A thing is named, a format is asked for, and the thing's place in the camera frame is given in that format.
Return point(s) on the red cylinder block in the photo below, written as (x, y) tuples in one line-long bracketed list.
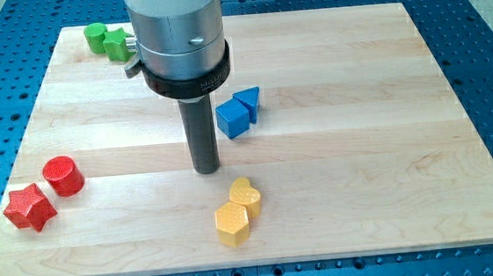
[(63, 176)]

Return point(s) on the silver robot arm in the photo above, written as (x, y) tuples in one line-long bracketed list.
[(181, 46)]

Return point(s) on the blue cube block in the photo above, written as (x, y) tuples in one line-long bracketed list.
[(232, 118)]

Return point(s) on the yellow hexagon block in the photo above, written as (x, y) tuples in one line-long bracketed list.
[(232, 224)]

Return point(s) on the green star block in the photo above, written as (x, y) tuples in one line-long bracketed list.
[(116, 47)]

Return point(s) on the blue triangle block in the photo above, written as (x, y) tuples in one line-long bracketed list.
[(250, 99)]

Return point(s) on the red star block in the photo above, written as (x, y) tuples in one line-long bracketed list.
[(29, 208)]

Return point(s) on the yellow heart block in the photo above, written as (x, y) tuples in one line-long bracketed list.
[(243, 193)]

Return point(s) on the green cylinder block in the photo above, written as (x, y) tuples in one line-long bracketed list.
[(94, 34)]

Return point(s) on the wooden board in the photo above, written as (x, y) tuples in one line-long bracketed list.
[(361, 147)]

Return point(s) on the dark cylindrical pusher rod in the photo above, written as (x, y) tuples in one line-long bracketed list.
[(199, 129)]

